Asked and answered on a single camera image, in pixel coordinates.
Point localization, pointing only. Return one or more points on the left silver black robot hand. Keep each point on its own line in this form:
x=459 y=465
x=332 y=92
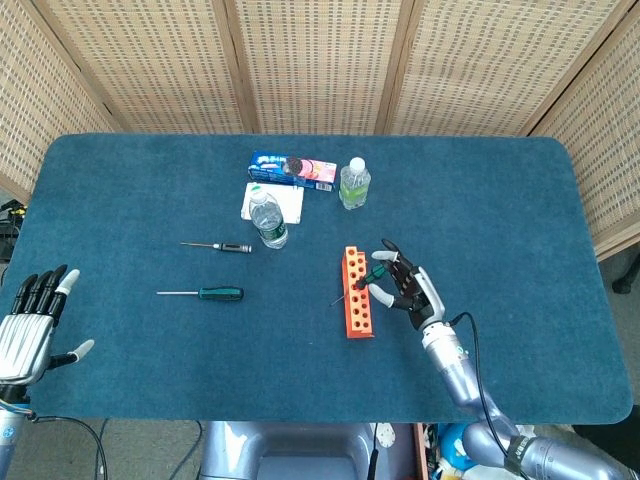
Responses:
x=22 y=345

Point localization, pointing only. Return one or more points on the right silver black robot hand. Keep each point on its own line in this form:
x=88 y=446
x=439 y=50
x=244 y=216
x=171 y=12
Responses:
x=422 y=295

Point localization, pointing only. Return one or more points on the small green black screwdriver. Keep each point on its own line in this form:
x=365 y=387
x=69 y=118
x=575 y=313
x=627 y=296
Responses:
x=373 y=274

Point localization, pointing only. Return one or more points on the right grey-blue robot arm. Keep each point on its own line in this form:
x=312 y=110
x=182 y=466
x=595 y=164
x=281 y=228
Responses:
x=455 y=370

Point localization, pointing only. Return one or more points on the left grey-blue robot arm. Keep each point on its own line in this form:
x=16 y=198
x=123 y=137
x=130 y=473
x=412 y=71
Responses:
x=6 y=440

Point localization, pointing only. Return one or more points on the orange tool rack with holes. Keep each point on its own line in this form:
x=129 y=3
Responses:
x=358 y=315

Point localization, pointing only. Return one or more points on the thin black precision screwdriver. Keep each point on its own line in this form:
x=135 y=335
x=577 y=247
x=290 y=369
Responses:
x=232 y=247

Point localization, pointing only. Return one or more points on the black equipment with yellow tag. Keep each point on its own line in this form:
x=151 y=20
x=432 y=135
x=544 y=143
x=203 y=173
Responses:
x=7 y=235

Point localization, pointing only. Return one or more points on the clear bottle light green label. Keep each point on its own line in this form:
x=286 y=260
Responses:
x=355 y=187

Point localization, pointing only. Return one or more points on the blue felt table mat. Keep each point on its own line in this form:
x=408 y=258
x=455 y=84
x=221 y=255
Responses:
x=150 y=350

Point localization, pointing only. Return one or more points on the white round disc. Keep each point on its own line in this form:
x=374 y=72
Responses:
x=385 y=436

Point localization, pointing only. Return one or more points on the reddish wooden crate edge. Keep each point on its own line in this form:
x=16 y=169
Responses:
x=420 y=450

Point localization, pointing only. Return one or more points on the blue white plastic bag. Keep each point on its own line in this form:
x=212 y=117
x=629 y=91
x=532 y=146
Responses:
x=452 y=447

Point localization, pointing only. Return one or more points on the white plastic tray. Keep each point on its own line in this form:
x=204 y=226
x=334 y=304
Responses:
x=292 y=205

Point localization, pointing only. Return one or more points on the clear bottle dark green label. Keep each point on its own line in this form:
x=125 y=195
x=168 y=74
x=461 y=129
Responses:
x=270 y=225

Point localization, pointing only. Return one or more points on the blue pink cookie box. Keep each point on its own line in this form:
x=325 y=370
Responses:
x=295 y=170

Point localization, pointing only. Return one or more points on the grey-blue robot torso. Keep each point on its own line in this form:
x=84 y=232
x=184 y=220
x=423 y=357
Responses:
x=300 y=450

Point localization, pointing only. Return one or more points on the woven bamboo folding screen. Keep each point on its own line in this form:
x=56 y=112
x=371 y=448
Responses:
x=320 y=65

